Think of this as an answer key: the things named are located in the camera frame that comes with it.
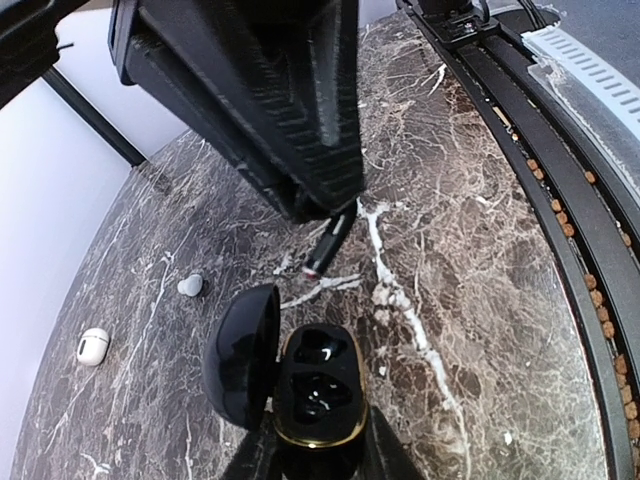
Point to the black round charging case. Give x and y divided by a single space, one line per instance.
313 382

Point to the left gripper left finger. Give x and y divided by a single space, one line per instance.
254 458

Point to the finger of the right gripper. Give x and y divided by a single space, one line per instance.
152 66
286 73

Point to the black stem earbud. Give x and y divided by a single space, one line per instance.
330 242

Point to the right black frame post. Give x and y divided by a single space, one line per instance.
93 118

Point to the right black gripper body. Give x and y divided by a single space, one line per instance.
89 47

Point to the white bud earbud right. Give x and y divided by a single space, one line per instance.
191 286

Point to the beige gold-rimmed charging case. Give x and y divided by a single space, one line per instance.
93 347

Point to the black front table rail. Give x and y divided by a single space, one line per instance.
589 214

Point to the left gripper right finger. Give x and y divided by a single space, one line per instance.
386 457

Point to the white slotted cable duct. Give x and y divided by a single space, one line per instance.
611 87

